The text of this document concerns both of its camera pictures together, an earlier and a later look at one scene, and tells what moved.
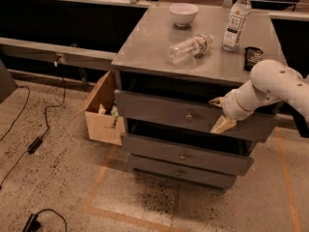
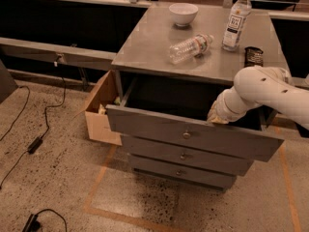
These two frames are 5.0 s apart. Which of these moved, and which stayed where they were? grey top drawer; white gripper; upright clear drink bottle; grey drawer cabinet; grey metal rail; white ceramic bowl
Moved: white gripper; grey top drawer
Stayed: upright clear drink bottle; grey drawer cabinet; white ceramic bowl; grey metal rail
